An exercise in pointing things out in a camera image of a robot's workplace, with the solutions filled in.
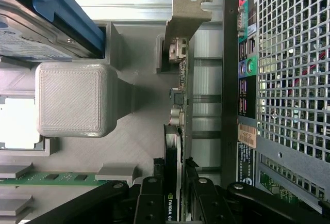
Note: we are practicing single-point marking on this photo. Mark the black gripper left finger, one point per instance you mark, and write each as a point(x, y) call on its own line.
point(150, 203)

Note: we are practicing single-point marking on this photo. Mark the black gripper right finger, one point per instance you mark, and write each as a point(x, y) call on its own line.
point(206, 203)

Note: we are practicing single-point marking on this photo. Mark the green RAM stick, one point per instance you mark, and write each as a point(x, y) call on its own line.
point(38, 178)

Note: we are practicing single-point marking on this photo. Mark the black open PC case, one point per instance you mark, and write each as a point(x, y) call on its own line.
point(229, 79)

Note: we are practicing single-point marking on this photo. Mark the silver CPU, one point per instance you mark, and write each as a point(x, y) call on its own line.
point(20, 123)

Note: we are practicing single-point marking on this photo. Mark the hard disk with blue bracket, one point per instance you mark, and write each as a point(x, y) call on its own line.
point(25, 28)

